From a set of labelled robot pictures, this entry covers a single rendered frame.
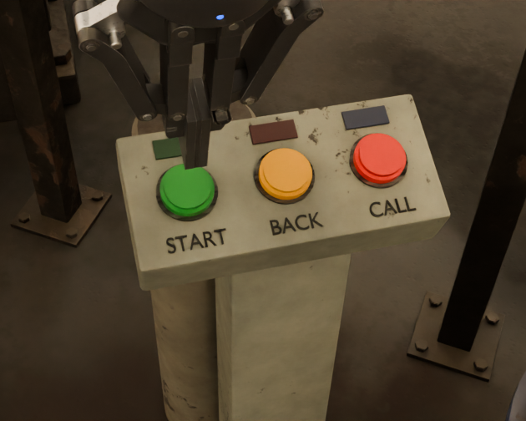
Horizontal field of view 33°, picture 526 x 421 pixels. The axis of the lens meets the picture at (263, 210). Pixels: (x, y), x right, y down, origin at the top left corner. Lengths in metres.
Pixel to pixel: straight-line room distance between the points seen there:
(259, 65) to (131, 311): 0.87
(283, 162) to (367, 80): 1.06
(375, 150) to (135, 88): 0.24
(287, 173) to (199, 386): 0.48
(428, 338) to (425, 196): 0.65
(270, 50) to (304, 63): 1.25
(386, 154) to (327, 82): 1.02
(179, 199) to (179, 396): 0.52
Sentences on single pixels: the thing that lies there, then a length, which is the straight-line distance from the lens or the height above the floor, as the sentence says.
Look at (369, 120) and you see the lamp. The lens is 0.70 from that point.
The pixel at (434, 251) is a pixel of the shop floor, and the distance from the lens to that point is 1.42.
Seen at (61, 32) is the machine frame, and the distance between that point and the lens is 1.72.
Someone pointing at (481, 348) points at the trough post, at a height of 0.01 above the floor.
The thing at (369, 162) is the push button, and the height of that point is 0.61.
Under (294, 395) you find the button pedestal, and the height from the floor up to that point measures 0.33.
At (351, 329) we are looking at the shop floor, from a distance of 1.31.
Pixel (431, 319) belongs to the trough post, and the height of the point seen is 0.01.
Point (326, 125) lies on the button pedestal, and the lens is 0.69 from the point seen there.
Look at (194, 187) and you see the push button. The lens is 0.64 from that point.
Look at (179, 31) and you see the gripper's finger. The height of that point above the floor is 0.82.
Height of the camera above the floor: 1.08
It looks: 48 degrees down
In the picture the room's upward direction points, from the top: 2 degrees clockwise
